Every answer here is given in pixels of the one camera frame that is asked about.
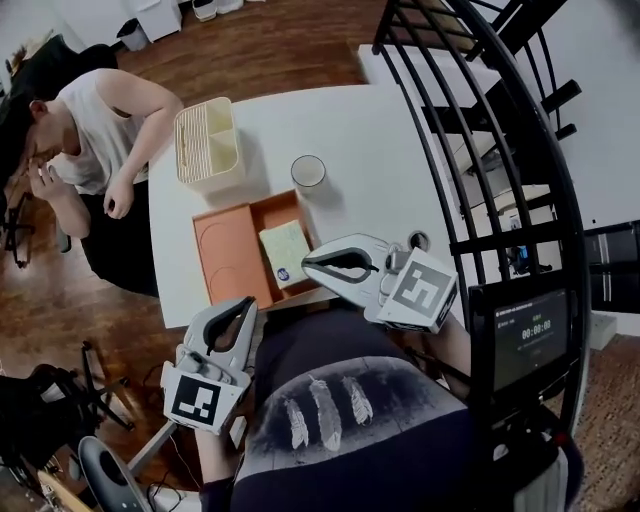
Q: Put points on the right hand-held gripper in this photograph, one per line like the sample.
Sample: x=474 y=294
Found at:
x=420 y=290

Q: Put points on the white box with blue logo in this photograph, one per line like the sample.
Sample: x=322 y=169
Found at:
x=286 y=250

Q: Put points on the black office chair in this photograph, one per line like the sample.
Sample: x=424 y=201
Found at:
x=45 y=400

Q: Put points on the white cabinet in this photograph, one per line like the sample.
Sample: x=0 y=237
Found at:
x=162 y=20

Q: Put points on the grey metal table leg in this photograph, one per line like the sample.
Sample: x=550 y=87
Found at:
x=150 y=447

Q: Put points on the person's left forearm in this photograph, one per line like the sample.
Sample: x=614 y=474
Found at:
x=215 y=460

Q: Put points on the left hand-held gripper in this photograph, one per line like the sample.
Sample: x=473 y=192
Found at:
x=197 y=397

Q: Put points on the person's right forearm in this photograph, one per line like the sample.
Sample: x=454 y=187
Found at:
x=457 y=350

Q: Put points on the cream plastic organizer box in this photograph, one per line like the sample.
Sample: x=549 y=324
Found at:
x=207 y=140

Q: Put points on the black chair base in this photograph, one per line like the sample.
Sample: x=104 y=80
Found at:
x=15 y=230

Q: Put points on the orange tray box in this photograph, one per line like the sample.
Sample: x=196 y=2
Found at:
x=225 y=260

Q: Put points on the person's dark feather-print shirt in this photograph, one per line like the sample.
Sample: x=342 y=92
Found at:
x=360 y=450

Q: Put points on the grey trash bin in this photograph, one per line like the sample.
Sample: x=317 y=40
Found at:
x=132 y=35

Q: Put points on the black screen device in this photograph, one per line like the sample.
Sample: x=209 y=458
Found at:
x=530 y=340

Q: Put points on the grey plastic shell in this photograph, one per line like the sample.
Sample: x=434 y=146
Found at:
x=110 y=475

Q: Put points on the light wooden plank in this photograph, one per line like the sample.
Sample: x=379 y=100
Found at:
x=60 y=495

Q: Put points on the clear glass cup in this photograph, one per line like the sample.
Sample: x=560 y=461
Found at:
x=308 y=172

